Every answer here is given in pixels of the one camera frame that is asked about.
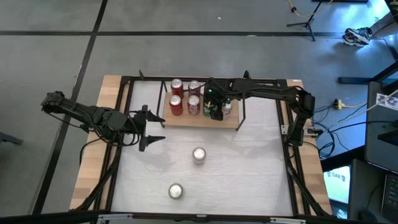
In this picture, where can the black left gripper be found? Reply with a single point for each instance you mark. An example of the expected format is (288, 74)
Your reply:
(135, 124)

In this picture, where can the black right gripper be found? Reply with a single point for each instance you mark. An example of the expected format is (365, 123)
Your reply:
(217, 93)

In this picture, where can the green Sprite can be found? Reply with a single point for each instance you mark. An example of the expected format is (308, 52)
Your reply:
(207, 112)

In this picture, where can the silver Diet Coke can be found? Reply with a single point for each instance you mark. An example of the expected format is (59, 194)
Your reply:
(227, 108)

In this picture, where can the red Coca-Cola can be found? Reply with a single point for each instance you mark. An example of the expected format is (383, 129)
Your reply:
(193, 105)
(194, 88)
(175, 105)
(177, 88)

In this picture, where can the lime green beverage can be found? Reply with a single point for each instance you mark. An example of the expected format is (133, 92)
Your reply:
(175, 191)

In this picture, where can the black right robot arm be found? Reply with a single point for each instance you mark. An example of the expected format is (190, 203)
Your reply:
(264, 90)

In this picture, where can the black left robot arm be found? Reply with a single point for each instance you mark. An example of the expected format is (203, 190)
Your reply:
(77, 110)

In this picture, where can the yellow power strip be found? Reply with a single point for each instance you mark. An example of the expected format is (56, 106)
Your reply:
(337, 104)

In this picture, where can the black tripod stand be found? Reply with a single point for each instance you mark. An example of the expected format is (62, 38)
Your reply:
(308, 24)

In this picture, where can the black rig beam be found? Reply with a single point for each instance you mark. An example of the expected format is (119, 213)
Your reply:
(46, 217)

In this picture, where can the grey furniture foot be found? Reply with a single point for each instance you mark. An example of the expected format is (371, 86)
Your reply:
(9, 138)

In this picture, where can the black desk leg bar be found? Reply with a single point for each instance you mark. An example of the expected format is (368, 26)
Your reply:
(354, 80)

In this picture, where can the white lit screen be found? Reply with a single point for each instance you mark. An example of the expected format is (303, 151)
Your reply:
(337, 186)

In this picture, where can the person's shoe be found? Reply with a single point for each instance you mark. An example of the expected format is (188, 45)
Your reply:
(357, 36)

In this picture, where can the dark grey desk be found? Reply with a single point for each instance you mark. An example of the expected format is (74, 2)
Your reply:
(381, 124)

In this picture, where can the white printed paper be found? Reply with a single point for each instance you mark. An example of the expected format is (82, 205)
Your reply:
(387, 102)

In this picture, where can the person's leg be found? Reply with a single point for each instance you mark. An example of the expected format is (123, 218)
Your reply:
(385, 26)

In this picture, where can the black keyboard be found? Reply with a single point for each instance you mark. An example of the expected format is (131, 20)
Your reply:
(391, 196)

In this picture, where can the black metal table frame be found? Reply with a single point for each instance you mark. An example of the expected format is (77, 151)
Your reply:
(149, 77)

